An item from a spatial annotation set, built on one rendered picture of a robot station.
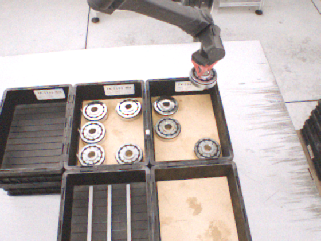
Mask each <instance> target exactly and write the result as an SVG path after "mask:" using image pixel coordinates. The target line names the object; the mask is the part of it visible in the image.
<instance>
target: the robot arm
mask: <svg viewBox="0 0 321 241"><path fill-rule="evenodd" d="M87 4H88V5H89V6H90V8H91V9H93V10H95V11H98V12H102V13H105V14H108V15H111V14H112V13H113V12H114V11H115V10H116V9H117V10H127V11H131V12H136V13H139V14H141V15H145V16H148V17H151V18H154V19H156V20H159V21H163V22H166V23H168V24H171V25H174V26H176V27H178V28H180V29H181V30H182V31H184V32H186V34H190V35H191V36H193V37H194V38H195V39H197V38H198V39H199V42H200V43H201V46H200V49H198V50H197V51H196V52H194V53H193V54H191V62H192V64H193V65H194V67H195V69H196V71H197V74H198V76H200V77H201V76H202V75H203V74H204V73H205V71H206V70H207V69H209V70H210V69H211V68H213V67H214V66H215V65H216V64H217V62H218V61H220V60H222V59H223V58H224V56H225V49H224V46H223V43H222V40H221V39H220V32H221V29H220V28H219V27H218V26H217V25H215V23H214V20H213V18H212V15H211V14H210V13H209V12H208V11H207V10H206V9H204V10H202V9H199V8H197V7H190V6H182V5H180V4H178V3H176V2H173V1H171V0H87ZM198 66H200V69H201V73H200V72H199V68H198Z"/></svg>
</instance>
